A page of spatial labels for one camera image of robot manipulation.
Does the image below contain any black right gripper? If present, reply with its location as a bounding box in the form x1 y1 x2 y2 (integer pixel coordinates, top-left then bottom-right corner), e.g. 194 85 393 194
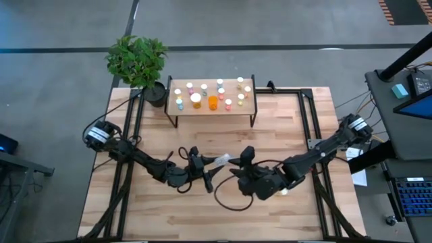
227 145 290 202

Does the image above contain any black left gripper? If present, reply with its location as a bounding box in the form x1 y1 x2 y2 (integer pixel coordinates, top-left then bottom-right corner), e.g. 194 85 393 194
187 146 225 194

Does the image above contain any clear medicine bottle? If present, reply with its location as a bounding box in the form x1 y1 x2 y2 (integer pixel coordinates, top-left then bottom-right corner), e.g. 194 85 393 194
213 153 232 167

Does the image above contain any amber medicine bottle white cap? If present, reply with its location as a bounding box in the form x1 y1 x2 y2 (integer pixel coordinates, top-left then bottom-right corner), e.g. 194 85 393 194
190 92 203 109

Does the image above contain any wooden shelf with black legs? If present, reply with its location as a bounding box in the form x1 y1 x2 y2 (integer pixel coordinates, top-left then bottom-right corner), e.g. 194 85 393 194
164 74 259 129

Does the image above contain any white paper sheet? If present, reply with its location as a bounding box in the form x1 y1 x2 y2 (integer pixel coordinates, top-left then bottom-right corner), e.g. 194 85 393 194
344 146 368 187

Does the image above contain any green potted plant black pot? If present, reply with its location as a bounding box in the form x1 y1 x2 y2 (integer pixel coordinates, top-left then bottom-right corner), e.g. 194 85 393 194
105 34 169 108

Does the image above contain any black stand leg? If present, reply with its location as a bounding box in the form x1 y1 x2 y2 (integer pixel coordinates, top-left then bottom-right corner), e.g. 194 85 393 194
347 140 396 175

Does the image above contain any grey side table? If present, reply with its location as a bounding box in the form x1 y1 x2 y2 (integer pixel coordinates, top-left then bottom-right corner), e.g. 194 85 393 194
364 67 432 161

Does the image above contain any backlit keyboard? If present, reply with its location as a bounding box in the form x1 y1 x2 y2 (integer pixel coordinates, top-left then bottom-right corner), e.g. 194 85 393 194
393 177 432 217

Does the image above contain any teal box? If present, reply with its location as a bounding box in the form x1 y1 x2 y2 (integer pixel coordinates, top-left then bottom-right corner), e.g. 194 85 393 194
391 83 409 100

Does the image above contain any blue lit screen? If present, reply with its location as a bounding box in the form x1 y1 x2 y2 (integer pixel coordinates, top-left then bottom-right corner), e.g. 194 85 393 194
393 89 432 121

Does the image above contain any dark desk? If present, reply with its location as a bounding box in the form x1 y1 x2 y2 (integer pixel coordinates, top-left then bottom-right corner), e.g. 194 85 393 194
0 133 55 243

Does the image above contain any black electronic device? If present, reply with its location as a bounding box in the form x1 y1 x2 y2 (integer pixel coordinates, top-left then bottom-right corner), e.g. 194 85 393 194
407 72 432 97

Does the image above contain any black pole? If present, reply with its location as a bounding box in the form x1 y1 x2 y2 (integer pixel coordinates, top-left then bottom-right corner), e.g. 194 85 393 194
379 32 432 82

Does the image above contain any black device with blue light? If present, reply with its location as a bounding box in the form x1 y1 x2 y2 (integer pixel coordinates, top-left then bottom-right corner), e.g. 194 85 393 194
0 133 20 155

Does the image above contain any black mat with orange stripes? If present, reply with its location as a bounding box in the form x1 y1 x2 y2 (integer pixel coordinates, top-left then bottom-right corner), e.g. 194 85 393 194
377 0 432 26

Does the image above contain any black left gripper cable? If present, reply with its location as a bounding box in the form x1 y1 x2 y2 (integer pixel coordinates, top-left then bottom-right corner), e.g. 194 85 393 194
167 146 193 195

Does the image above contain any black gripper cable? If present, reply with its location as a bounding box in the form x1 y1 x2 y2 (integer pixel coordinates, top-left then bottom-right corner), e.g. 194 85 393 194
213 158 254 213
167 146 193 195

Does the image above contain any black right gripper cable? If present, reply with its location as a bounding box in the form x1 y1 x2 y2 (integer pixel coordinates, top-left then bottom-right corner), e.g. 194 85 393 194
213 158 254 213

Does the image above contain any black metal rig frame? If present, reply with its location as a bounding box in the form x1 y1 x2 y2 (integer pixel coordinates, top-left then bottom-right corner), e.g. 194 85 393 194
78 86 365 241

